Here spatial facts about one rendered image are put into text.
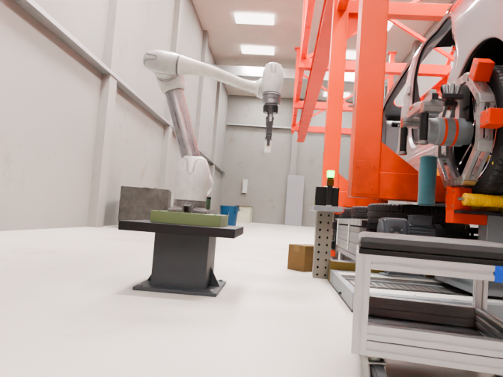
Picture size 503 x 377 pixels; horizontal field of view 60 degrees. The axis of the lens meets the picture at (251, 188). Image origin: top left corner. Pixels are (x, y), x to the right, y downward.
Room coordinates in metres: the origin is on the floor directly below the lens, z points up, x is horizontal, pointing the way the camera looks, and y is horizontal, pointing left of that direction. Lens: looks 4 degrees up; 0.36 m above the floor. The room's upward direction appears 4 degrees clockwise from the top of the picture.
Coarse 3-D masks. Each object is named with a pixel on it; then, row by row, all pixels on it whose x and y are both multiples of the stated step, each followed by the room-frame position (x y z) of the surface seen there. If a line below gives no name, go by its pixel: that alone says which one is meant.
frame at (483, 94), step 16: (464, 80) 2.05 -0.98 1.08; (480, 96) 1.88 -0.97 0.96; (448, 112) 2.36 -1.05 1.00; (480, 112) 1.88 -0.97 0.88; (480, 128) 1.88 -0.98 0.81; (480, 144) 1.88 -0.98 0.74; (448, 160) 2.36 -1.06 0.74; (480, 160) 1.96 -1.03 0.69; (448, 176) 2.31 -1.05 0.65; (464, 176) 2.01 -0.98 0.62
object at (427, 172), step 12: (432, 156) 2.23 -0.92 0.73; (420, 168) 2.26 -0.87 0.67; (432, 168) 2.23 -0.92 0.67; (420, 180) 2.26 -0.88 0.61; (432, 180) 2.23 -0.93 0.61; (420, 192) 2.26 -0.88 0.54; (432, 192) 2.23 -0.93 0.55; (420, 204) 2.26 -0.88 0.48; (432, 204) 2.23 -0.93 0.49; (444, 204) 2.23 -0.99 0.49
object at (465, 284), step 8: (440, 280) 2.30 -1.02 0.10; (448, 280) 2.19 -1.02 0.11; (456, 280) 2.10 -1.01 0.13; (464, 280) 2.01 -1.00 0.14; (472, 280) 1.93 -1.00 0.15; (464, 288) 2.01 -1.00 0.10; (472, 288) 1.92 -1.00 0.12; (488, 288) 1.89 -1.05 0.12; (496, 288) 1.89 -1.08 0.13; (488, 296) 1.93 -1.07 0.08; (496, 296) 1.89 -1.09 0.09
